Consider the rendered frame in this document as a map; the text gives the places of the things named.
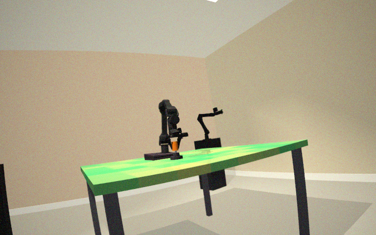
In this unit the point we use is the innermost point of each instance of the orange knob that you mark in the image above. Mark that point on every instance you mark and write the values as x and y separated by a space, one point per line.
174 145

